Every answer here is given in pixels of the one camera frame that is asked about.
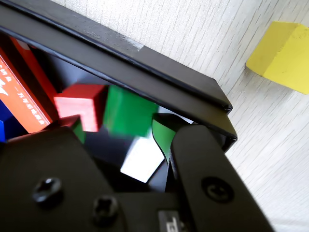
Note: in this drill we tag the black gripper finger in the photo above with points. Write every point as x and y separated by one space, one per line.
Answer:
48 169
205 164

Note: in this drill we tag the red wooden cube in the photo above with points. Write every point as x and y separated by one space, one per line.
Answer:
77 106

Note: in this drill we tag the green wooden cube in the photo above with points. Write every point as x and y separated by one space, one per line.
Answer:
128 111

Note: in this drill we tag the yellow wooden cube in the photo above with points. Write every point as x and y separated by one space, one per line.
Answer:
285 55

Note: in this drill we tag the black cardboard box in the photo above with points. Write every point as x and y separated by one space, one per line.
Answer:
144 72

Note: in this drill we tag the blue wooden cube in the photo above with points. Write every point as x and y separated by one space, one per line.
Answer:
9 125

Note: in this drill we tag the white rectangular block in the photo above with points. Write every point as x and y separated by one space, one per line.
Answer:
142 162

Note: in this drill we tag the orange printed carton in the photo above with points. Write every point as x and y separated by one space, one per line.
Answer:
21 91

